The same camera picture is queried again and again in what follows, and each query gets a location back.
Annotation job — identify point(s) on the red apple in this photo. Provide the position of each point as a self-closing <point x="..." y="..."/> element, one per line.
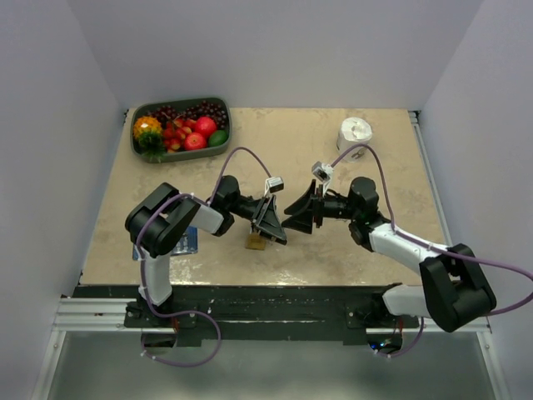
<point x="205" y="126"/>
<point x="194" y="141"/>

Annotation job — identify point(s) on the green fruit tray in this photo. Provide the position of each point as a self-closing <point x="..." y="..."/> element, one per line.
<point x="180" y="155"/>

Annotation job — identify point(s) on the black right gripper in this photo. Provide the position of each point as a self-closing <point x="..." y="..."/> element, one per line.
<point x="301" y="220"/>

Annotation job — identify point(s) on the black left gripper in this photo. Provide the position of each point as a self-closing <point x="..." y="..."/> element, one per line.
<point x="265" y="219"/>

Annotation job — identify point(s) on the red apple lower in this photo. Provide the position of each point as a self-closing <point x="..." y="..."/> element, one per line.
<point x="194" y="141"/>

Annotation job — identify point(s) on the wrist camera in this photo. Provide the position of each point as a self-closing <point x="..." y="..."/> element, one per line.
<point x="323" y="172"/>
<point x="273" y="185"/>

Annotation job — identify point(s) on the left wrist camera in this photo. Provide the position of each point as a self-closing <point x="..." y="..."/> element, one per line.
<point x="273" y="185"/>

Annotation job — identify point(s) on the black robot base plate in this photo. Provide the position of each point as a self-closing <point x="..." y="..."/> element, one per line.
<point x="351" y="315"/>

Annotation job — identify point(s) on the green lime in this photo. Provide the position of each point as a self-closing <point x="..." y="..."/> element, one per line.
<point x="218" y="138"/>

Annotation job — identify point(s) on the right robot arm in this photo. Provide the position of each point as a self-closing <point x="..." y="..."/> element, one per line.
<point x="454" y="290"/>

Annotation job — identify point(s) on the white paper roll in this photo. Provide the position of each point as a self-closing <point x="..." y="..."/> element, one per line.
<point x="353" y="130"/>

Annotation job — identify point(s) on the dark grape bunch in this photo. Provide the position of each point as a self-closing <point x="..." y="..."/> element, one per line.
<point x="191" y="109"/>

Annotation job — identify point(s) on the small red fruits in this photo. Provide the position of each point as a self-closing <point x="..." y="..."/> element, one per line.
<point x="175" y="132"/>

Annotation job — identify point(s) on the red apple upper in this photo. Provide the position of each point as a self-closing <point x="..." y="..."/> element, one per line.
<point x="205" y="126"/>

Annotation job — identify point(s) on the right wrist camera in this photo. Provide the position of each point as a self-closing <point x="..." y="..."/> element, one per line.
<point x="323" y="172"/>

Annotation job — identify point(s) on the large brass padlock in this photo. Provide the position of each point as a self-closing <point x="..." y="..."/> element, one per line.
<point x="255" y="241"/>

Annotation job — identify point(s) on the blue blister pack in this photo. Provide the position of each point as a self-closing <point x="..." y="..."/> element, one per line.
<point x="186" y="245"/>

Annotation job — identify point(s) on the orange green fake fruit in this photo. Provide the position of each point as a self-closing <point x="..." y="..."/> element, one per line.
<point x="147" y="133"/>

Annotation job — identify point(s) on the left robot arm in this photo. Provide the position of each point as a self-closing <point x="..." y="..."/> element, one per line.
<point x="157" y="224"/>

